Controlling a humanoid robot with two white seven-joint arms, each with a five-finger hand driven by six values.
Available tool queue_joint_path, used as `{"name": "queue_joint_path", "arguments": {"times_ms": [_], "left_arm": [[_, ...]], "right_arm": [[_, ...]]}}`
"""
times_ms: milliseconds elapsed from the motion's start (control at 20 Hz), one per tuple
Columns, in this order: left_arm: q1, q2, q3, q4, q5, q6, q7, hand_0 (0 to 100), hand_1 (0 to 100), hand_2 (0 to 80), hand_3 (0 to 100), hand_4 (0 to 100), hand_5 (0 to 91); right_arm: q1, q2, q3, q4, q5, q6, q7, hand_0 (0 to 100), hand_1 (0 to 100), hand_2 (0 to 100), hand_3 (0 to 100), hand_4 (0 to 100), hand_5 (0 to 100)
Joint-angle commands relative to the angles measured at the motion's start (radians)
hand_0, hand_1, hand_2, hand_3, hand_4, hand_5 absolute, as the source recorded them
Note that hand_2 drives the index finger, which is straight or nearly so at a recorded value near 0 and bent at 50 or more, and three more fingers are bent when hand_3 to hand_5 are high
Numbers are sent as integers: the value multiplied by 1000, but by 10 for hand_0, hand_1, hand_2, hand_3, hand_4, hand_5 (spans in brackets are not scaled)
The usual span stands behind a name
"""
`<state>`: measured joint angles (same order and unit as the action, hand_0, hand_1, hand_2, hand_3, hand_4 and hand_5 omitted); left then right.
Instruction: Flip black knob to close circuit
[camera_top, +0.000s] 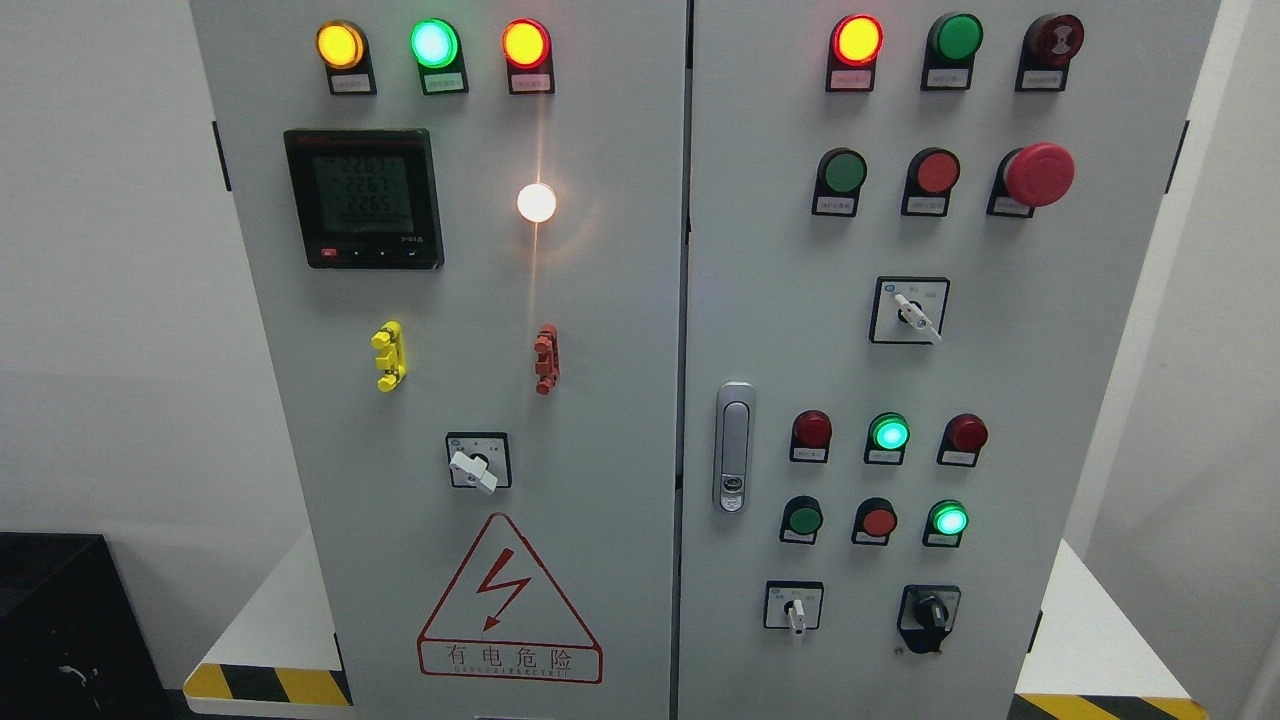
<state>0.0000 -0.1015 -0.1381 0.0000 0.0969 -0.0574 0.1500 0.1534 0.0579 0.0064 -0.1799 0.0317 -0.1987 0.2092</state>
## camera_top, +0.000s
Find green lit push button lower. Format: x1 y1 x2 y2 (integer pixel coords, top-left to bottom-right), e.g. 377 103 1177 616
922 498 970 548

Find dark red indicator light left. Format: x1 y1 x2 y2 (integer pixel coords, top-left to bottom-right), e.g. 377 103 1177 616
788 410 833 462

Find white selector switch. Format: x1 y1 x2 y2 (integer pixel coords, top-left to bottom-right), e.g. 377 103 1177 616
869 275 950 345
762 580 826 637

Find black digital power meter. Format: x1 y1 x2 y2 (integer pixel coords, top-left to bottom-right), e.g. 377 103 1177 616
283 128 444 272

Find dark red indicator light right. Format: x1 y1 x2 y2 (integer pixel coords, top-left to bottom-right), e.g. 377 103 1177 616
937 413 989 468

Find yellow indicator light top left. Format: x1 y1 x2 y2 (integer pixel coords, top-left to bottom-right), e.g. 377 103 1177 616
315 19 378 96

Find black knob selector switch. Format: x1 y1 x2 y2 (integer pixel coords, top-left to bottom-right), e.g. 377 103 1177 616
897 584 963 653

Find green lit indicator light top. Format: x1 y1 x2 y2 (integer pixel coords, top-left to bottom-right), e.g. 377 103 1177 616
410 18 468 96

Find red emergency stop mushroom button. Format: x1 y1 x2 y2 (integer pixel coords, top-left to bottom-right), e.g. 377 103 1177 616
986 142 1076 219

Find red-rimmed yellow indicator light left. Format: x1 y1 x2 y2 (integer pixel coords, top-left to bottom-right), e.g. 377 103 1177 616
500 17 556 95

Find red-rimmed yellow indicator light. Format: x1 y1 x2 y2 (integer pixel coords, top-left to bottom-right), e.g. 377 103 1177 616
826 14 884 94
500 17 556 95

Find dark green indicator light top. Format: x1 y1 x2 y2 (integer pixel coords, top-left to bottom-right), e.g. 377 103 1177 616
920 13 984 92

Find dark red indicator light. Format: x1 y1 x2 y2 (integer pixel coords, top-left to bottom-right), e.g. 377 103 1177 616
937 413 989 468
788 410 833 462

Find red electric hazard warning sticker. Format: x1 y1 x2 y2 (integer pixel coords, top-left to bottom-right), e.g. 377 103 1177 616
417 512 604 685

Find green push button upper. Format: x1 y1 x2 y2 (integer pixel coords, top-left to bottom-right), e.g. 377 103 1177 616
812 147 868 218

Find yellow terminal connector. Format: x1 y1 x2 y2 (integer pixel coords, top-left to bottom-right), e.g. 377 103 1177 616
370 320 407 393

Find red push button lower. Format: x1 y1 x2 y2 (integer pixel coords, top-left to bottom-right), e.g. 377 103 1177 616
851 497 899 546

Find dark red buzzer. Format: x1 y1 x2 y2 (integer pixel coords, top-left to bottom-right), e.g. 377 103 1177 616
1015 14 1085 92

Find white selector switch lower right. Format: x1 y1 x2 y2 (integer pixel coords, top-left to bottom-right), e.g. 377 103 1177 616
762 580 826 637

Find grey right cabinet door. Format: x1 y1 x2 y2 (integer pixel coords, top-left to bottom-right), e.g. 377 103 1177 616
677 1 1220 719

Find red push button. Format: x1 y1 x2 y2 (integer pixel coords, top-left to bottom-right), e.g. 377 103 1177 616
851 497 899 546
900 147 961 218

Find red terminal connector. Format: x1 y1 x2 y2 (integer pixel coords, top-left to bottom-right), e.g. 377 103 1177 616
532 323 561 396

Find grey left cabinet door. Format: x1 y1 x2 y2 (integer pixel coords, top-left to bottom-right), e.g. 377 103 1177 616
191 1 689 719

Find red-rimmed yellow indicator light right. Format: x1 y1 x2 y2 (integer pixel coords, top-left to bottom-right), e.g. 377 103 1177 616
826 14 884 94

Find white lit indicator light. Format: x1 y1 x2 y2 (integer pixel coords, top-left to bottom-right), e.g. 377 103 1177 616
516 182 558 224

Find green lit indicator light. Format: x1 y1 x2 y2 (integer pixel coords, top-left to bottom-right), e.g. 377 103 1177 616
410 18 468 96
864 413 911 466

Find grey cabinet door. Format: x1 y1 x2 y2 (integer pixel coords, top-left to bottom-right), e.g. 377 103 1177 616
191 1 689 719
677 1 1220 719

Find silver door latch handle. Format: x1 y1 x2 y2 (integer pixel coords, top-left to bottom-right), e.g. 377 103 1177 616
713 382 756 512

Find red push button upper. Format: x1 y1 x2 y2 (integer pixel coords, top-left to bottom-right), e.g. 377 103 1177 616
900 147 961 218

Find white platform base hazard stripes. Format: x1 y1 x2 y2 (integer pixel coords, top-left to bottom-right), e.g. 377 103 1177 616
183 532 1207 719

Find white selector switch upper right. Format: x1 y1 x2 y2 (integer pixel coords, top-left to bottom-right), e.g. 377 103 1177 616
869 275 950 345

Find white selector switch left door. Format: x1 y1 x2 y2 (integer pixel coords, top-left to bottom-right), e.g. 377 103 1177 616
445 430 513 496

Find green lit indicator light middle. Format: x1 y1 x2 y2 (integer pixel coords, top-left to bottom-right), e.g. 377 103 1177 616
864 413 911 466

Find black box lower left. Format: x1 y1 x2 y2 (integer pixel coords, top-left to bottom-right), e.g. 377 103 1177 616
1 532 172 719

